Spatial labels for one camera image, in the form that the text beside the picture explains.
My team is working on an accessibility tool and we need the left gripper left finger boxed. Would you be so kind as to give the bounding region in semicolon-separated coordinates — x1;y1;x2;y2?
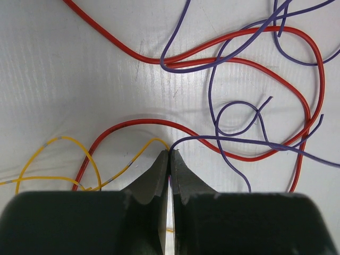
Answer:
1;150;168;254

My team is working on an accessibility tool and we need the thick red wire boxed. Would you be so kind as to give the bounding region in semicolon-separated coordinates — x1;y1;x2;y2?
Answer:
62;0;325;193

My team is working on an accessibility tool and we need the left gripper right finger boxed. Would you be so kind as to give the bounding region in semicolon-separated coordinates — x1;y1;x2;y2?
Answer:
169;150;338;254

